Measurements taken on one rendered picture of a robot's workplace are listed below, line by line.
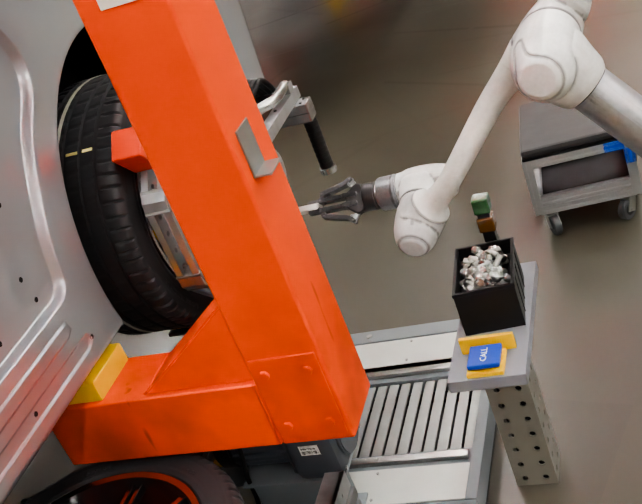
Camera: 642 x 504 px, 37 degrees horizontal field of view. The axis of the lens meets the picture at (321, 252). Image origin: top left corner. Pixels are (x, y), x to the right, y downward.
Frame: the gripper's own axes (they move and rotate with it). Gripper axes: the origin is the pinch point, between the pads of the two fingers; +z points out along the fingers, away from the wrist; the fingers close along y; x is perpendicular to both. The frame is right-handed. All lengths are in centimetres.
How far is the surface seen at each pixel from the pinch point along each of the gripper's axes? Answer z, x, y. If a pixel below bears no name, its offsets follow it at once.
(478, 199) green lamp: -49, 14, -11
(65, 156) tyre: 31, 63, 3
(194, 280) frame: 11, 43, -26
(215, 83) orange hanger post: -28, 99, -9
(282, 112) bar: -10.0, 34.4, 13.4
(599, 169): -66, -103, 27
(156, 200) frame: 11, 57, -10
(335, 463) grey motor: -10, 18, -68
